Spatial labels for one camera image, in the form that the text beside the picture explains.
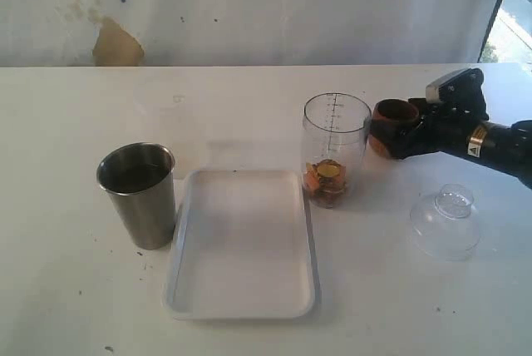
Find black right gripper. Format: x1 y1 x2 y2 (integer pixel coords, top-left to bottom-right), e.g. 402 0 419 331
368 92 489 160

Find brown wooden cup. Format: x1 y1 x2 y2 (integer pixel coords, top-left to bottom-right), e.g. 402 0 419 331
368 99 420 160

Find clear plastic shaker cup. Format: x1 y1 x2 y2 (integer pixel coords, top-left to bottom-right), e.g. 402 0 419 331
301 92 371 208

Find gold coins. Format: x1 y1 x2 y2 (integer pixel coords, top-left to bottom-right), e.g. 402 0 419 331
303 159 347 208

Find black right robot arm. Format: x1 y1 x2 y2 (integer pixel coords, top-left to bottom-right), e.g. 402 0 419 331
369 91 531 187

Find clear plastic dome lid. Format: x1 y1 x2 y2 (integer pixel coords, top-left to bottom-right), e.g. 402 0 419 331
409 184 480 261

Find white rectangular tray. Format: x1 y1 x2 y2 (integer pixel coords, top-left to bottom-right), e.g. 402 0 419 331
162 170 316 321

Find stainless steel cup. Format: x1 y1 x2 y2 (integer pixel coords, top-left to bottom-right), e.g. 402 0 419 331
96 142 176 250

